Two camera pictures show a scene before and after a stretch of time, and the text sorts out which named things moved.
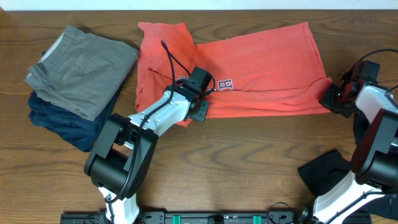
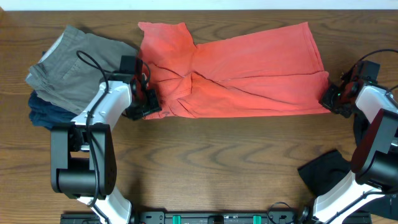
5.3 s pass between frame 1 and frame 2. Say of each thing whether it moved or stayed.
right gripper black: stayed
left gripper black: moved
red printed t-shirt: stayed
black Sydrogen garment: stayed
